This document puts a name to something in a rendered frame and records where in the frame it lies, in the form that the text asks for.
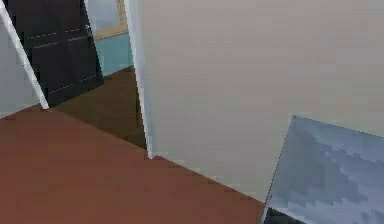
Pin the wooden framed window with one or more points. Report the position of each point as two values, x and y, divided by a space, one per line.
106 16

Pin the black chest of drawers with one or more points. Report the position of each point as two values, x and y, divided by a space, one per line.
60 50

